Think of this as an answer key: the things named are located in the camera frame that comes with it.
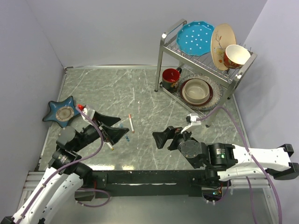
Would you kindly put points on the blue marker pen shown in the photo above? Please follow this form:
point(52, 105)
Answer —
point(127, 138)

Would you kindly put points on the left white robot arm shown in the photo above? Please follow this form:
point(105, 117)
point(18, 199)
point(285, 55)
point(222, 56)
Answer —
point(66, 173)

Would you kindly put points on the dark red plate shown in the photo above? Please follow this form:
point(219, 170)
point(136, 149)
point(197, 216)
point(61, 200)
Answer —
point(187, 93)

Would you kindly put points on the blue star-shaped dish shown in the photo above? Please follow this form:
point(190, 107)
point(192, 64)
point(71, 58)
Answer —
point(61, 112)

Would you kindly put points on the steel dish rack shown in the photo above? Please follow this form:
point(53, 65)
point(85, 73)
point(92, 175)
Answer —
point(229, 79)

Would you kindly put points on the blue polka-dot plate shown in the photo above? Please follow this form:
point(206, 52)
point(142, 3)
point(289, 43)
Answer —
point(194, 38)

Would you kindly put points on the white orange-tipped marker pen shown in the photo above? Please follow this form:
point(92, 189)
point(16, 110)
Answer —
point(132, 126)

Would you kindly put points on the beige bowl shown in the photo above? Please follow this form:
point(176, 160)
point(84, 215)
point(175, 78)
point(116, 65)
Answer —
point(196, 89)

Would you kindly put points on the red black mug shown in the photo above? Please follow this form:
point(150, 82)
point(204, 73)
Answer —
point(170, 78)

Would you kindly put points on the red white bowl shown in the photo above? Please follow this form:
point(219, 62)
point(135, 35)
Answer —
point(235, 56)

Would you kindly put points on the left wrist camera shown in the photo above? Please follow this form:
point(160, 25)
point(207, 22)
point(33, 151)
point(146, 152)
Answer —
point(87, 111)

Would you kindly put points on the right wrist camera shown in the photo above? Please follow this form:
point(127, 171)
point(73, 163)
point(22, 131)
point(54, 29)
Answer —
point(193, 121)

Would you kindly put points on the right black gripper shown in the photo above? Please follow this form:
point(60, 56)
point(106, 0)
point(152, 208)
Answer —
point(160, 137)

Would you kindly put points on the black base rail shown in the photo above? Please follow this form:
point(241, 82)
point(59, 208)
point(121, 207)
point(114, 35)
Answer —
point(153, 182)

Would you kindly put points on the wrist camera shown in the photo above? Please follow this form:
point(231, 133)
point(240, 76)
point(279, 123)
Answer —
point(87, 111)
point(193, 121)

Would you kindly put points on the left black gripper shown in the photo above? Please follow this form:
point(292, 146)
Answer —
point(113, 134)

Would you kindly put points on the cream floral plate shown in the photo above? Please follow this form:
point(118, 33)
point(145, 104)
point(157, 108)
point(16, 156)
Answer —
point(223, 36)

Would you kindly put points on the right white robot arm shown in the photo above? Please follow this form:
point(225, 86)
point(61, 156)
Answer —
point(223, 162)

